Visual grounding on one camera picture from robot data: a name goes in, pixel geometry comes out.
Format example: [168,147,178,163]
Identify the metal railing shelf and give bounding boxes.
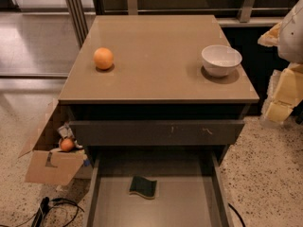
[94,0,298,26]

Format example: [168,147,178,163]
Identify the white ceramic bowl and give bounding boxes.
[201,44,242,78]

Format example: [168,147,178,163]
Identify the crumpled wrapper in box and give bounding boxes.
[57,123,83,150]

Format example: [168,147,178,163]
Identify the brown cardboard box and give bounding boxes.
[19,99,85,185]

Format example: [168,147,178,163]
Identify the black cable left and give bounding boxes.
[0,198,85,227]

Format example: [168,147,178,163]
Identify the black cable right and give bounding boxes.
[227,202,247,227]

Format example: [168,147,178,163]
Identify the orange fruit in box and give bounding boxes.
[60,138,75,152]

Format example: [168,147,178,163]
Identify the open grey middle drawer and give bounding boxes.
[83,151,234,227]

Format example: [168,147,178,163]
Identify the green yellow sponge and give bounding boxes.
[129,176,157,200]

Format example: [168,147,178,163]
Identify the black power strip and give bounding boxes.
[31,197,49,227]

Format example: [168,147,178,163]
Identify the grey drawer cabinet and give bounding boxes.
[59,15,258,170]

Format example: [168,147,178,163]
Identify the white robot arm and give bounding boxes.
[258,0,303,127]

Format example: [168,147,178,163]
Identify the grey top drawer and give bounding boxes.
[70,120,244,147]

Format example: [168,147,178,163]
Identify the metal window frame post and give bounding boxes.
[65,0,88,47]

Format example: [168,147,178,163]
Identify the orange fruit on counter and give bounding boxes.
[93,47,114,70]

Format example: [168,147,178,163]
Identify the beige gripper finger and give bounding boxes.
[260,63,303,128]
[258,22,281,47]

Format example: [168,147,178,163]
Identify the black cable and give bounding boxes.
[227,202,247,227]
[0,198,85,227]

